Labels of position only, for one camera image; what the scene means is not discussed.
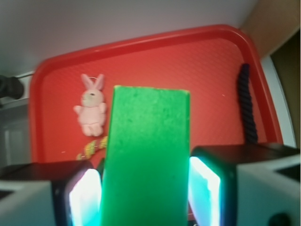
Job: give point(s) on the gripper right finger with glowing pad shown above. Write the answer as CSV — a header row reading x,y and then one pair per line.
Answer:
x,y
245,185

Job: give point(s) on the multicolour twisted rope toy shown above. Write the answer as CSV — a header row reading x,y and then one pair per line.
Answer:
x,y
91,148

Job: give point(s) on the pink plush bunny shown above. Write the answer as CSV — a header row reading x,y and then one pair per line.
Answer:
x,y
92,111

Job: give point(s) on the grey sink basin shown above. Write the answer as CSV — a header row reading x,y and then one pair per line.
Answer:
x,y
14,136

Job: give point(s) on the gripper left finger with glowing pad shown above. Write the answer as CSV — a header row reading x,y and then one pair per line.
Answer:
x,y
64,193

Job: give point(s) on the red plastic tray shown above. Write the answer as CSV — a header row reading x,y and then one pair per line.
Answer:
x,y
205,61

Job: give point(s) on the green rectangular block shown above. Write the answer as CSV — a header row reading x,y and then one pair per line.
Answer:
x,y
145,178

